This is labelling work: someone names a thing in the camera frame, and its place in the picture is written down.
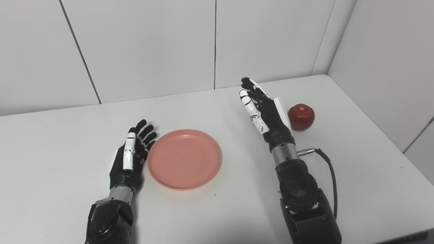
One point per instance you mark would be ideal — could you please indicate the pink round plate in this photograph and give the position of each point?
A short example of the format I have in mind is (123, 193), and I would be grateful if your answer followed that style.
(184, 159)

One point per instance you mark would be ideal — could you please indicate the black table frame rail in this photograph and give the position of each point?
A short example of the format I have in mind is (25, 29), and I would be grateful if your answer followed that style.
(410, 239)

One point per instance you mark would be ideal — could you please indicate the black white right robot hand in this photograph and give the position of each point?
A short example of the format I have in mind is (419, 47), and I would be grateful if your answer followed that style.
(276, 122)

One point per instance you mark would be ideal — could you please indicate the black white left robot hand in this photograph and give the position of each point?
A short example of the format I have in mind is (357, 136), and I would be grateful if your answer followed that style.
(118, 176)

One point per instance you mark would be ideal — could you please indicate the red apple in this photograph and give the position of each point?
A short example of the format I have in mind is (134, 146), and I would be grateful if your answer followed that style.
(301, 118)

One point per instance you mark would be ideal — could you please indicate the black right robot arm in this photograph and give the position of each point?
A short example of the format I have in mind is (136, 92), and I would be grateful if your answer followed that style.
(305, 210)

